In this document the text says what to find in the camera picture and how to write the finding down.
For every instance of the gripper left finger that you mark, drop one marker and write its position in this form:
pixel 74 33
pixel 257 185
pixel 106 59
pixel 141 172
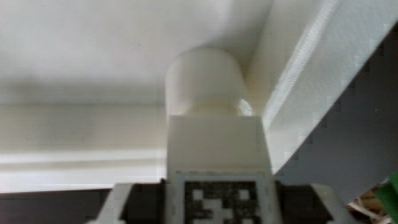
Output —
pixel 134 205

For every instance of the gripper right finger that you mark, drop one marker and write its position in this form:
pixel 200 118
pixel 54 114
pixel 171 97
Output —
pixel 312 205

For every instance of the white square tabletop part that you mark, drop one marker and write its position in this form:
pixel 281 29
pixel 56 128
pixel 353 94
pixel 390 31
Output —
pixel 86 53

